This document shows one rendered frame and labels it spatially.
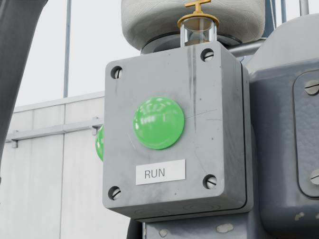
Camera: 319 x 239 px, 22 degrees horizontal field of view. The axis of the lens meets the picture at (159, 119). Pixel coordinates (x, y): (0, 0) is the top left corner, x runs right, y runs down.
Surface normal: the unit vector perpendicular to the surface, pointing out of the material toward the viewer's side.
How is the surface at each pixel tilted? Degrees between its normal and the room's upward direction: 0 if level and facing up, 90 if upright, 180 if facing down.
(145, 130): 117
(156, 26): 178
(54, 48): 90
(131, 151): 90
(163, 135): 133
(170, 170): 90
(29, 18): 84
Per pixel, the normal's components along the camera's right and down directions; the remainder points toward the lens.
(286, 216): -0.37, 0.29
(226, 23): -0.03, 0.95
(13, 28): 0.83, -0.31
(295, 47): -0.66, -0.24
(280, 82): -0.44, -0.29
